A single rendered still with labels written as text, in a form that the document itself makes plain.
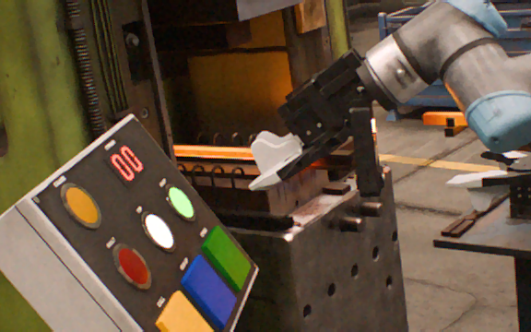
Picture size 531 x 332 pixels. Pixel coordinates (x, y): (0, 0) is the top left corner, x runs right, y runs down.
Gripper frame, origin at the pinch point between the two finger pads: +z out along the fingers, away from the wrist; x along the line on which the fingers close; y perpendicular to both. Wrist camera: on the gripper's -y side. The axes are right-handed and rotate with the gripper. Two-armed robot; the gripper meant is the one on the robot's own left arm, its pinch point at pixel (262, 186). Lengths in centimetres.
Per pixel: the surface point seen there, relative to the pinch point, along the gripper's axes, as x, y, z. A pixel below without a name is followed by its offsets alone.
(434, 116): -87, -24, -12
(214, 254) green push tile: 3.4, -3.0, 9.6
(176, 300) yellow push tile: 18.4, -1.7, 9.6
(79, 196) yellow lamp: 19.5, 13.8, 9.9
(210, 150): -54, 2, 23
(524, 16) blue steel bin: -413, -78, -47
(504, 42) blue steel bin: -420, -85, -29
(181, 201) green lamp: 0.2, 4.6, 9.9
